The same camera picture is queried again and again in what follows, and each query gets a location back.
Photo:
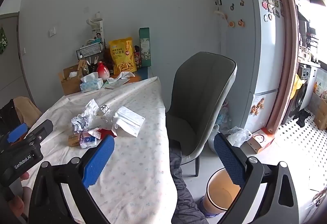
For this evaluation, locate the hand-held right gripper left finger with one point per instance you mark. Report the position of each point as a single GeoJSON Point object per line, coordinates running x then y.
{"type": "Point", "coordinates": [98, 160]}

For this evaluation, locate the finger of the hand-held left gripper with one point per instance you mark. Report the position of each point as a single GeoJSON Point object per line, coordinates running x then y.
{"type": "Point", "coordinates": [16, 133]}
{"type": "Point", "coordinates": [42, 129]}

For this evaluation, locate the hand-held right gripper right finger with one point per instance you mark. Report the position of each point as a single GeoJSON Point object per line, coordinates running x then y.
{"type": "Point", "coordinates": [230, 160]}

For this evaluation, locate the blue and white tissue pack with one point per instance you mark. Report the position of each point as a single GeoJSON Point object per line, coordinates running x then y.
{"type": "Point", "coordinates": [88, 141]}

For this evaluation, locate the small brown box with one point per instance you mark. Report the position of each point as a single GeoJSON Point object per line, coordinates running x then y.
{"type": "Point", "coordinates": [73, 141]}

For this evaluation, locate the white rimmed trash bin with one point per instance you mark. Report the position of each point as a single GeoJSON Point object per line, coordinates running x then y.
{"type": "Point", "coordinates": [222, 193]}

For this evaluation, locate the white tissue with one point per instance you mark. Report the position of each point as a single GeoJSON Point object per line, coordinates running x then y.
{"type": "Point", "coordinates": [79, 123]}
{"type": "Point", "coordinates": [92, 106]}

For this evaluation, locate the white face mask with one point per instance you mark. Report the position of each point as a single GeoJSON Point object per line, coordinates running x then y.
{"type": "Point", "coordinates": [129, 121]}

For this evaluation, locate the person's left hand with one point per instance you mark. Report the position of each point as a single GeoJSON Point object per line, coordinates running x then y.
{"type": "Point", "coordinates": [15, 205]}

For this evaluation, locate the black cloth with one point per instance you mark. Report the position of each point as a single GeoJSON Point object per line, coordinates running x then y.
{"type": "Point", "coordinates": [7, 114]}

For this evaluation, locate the white plastic bag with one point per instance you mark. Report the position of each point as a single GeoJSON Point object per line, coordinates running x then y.
{"type": "Point", "coordinates": [240, 135]}

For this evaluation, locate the tan cloth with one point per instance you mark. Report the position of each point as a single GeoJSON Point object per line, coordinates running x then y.
{"type": "Point", "coordinates": [25, 109]}

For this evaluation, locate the red and white wrapper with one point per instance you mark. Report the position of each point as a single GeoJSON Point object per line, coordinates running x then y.
{"type": "Point", "coordinates": [106, 134]}

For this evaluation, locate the printed cardboard box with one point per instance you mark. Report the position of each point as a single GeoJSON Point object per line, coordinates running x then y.
{"type": "Point", "coordinates": [260, 142]}

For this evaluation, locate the floral white tablecloth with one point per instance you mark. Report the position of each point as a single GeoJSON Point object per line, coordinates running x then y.
{"type": "Point", "coordinates": [138, 162]}

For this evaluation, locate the clear plastic bag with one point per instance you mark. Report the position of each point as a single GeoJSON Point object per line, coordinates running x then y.
{"type": "Point", "coordinates": [223, 116]}

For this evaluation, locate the silver blister pack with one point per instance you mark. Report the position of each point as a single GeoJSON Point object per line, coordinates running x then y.
{"type": "Point", "coordinates": [104, 109]}

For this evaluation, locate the open cardboard box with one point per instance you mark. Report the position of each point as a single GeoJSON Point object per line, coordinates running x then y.
{"type": "Point", "coordinates": [69, 86]}

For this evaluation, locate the person's leg in grey trousers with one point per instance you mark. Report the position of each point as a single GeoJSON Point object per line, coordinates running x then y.
{"type": "Point", "coordinates": [184, 201]}

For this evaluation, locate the blue tissue box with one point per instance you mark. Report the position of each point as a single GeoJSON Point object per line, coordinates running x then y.
{"type": "Point", "coordinates": [90, 85]}

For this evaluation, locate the grey green chair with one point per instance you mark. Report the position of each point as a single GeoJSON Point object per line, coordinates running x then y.
{"type": "Point", "coordinates": [201, 91]}

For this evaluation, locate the black utensil holder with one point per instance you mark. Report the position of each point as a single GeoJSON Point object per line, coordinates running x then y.
{"type": "Point", "coordinates": [91, 69]}

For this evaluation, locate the flat paper packet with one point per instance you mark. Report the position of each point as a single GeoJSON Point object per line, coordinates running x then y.
{"type": "Point", "coordinates": [115, 83]}

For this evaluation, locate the red and white vase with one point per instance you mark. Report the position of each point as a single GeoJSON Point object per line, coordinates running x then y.
{"type": "Point", "coordinates": [103, 71]}

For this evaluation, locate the dark floor cloth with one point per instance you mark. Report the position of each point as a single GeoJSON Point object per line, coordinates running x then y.
{"type": "Point", "coordinates": [302, 116]}

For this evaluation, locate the white cloth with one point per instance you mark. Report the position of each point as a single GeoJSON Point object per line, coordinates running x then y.
{"type": "Point", "coordinates": [124, 75]}

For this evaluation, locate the green hanging cloth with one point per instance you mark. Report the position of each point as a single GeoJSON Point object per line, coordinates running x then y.
{"type": "Point", "coordinates": [2, 40]}

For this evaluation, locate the yellow cloth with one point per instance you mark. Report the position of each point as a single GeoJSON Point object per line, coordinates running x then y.
{"type": "Point", "coordinates": [296, 86]}

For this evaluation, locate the white refrigerator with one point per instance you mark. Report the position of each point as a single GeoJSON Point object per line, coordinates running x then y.
{"type": "Point", "coordinates": [245, 60]}

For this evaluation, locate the dark washing machine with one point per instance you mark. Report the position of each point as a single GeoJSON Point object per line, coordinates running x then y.
{"type": "Point", "coordinates": [305, 91]}

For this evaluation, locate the yellow snack bag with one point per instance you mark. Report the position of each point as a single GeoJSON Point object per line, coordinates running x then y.
{"type": "Point", "coordinates": [122, 57]}

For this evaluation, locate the small red box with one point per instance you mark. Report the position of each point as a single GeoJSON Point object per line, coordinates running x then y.
{"type": "Point", "coordinates": [137, 59]}

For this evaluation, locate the white printed carton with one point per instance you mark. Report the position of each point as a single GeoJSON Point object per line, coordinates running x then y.
{"type": "Point", "coordinates": [98, 32]}

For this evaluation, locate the tall green box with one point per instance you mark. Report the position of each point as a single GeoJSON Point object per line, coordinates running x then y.
{"type": "Point", "coordinates": [145, 47]}

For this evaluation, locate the cluster of fridge magnets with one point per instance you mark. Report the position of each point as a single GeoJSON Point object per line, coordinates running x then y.
{"type": "Point", "coordinates": [272, 6]}

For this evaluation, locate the white wall switch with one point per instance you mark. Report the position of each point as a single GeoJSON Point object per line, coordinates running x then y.
{"type": "Point", "coordinates": [52, 32]}

